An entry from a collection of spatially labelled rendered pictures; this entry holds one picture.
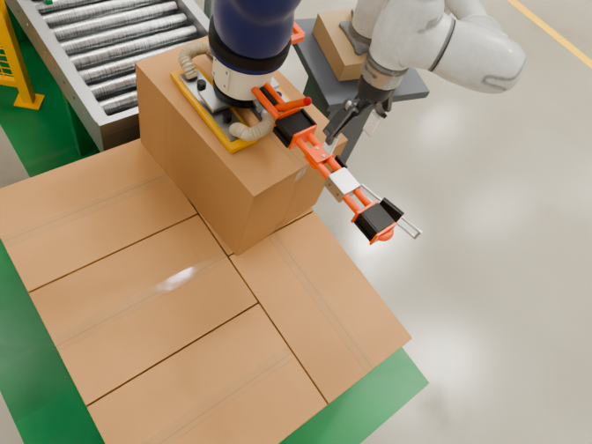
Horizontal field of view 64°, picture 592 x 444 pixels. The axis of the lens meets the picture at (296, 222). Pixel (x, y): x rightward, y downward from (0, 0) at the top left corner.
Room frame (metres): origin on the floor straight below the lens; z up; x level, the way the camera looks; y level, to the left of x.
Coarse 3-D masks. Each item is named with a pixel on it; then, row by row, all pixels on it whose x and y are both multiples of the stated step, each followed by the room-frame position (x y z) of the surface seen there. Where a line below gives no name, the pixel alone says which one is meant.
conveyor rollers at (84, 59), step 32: (32, 0) 1.48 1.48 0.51; (64, 0) 1.53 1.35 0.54; (96, 0) 1.64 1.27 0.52; (128, 0) 1.70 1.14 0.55; (160, 0) 1.83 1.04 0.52; (64, 32) 1.37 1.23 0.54; (128, 32) 1.52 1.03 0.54; (192, 32) 1.70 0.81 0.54; (128, 64) 1.35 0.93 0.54; (96, 96) 1.14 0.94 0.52; (128, 96) 1.19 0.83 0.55
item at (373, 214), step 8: (368, 208) 0.76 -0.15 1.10; (376, 208) 0.77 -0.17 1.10; (360, 216) 0.73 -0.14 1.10; (368, 216) 0.73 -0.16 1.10; (376, 216) 0.74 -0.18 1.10; (384, 216) 0.76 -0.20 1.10; (360, 224) 0.73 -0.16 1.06; (368, 224) 0.71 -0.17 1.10; (376, 224) 0.72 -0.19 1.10; (384, 224) 0.73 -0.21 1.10; (392, 224) 0.74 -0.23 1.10; (368, 232) 0.71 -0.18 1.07; (376, 232) 0.70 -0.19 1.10; (384, 232) 0.71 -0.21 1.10; (376, 240) 0.70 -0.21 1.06
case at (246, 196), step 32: (160, 64) 1.05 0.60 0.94; (160, 96) 0.95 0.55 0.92; (288, 96) 1.16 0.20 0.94; (160, 128) 0.95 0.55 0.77; (192, 128) 0.88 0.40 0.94; (320, 128) 1.10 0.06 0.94; (160, 160) 0.95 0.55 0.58; (192, 160) 0.87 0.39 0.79; (224, 160) 0.82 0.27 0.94; (256, 160) 0.87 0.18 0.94; (288, 160) 0.92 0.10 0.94; (192, 192) 0.87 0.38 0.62; (224, 192) 0.80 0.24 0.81; (256, 192) 0.76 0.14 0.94; (288, 192) 0.90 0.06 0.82; (320, 192) 1.09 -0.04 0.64; (224, 224) 0.79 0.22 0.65; (256, 224) 0.79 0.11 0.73
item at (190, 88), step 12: (180, 72) 1.03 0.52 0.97; (180, 84) 0.99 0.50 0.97; (192, 84) 1.01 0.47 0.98; (204, 84) 1.00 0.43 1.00; (192, 96) 0.96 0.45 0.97; (204, 108) 0.94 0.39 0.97; (228, 108) 0.98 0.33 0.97; (204, 120) 0.91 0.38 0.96; (216, 120) 0.92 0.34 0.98; (228, 120) 0.92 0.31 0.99; (240, 120) 0.96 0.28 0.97; (216, 132) 0.88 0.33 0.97; (228, 132) 0.89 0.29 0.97; (228, 144) 0.86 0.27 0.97; (240, 144) 0.87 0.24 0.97
